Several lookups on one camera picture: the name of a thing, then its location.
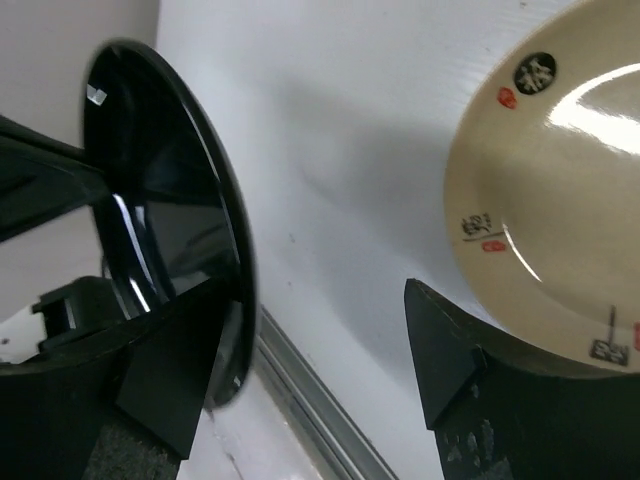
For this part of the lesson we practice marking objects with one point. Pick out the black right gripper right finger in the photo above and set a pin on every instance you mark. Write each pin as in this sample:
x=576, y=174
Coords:
x=501, y=408

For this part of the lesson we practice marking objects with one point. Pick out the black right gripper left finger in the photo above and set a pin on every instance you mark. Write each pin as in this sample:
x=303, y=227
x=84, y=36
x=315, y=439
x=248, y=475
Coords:
x=122, y=403

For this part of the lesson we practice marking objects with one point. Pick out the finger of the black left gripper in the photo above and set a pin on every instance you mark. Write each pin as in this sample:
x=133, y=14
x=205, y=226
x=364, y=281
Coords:
x=42, y=179

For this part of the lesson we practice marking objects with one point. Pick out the aluminium table frame rail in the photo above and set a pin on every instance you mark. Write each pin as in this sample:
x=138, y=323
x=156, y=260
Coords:
x=326, y=431

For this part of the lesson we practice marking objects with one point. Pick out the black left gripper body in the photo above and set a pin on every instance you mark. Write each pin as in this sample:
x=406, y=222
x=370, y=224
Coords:
x=84, y=307

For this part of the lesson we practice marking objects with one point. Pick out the cream plate with characters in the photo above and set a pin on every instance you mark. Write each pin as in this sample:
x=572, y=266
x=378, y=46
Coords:
x=541, y=190

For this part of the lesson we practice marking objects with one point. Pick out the black plate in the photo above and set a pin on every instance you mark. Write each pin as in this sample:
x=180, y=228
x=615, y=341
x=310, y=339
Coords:
x=175, y=215

